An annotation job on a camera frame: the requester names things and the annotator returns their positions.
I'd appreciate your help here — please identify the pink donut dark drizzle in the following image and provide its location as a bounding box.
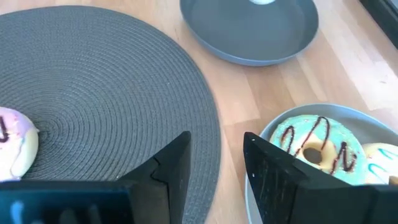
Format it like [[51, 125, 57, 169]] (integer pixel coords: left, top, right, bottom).
[[0, 106, 40, 182]]

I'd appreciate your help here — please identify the teal donut chocolate drizzle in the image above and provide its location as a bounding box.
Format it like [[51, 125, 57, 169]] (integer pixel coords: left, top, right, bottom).
[[269, 114, 369, 187]]

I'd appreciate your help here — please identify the round grey woven placemat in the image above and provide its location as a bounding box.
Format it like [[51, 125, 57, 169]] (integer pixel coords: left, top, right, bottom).
[[0, 5, 222, 224]]

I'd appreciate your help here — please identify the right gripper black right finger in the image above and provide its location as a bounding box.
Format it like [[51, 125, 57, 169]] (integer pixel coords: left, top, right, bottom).
[[243, 131, 359, 224]]

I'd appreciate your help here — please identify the black aluminium table frame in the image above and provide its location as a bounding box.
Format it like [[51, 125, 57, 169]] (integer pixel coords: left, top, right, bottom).
[[359, 0, 398, 49]]

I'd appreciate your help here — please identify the dark grey plate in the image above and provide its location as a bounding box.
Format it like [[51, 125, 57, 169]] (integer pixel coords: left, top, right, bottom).
[[179, 0, 320, 67]]

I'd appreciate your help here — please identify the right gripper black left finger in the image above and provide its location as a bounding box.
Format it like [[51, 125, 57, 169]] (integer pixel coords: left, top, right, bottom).
[[117, 131, 193, 224]]

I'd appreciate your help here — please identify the light grey plate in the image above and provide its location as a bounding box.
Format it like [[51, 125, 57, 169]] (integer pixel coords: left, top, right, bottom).
[[244, 103, 398, 224]]

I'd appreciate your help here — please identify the white donut blue drizzle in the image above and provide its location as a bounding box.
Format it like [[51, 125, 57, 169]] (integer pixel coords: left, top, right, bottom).
[[362, 142, 398, 186]]

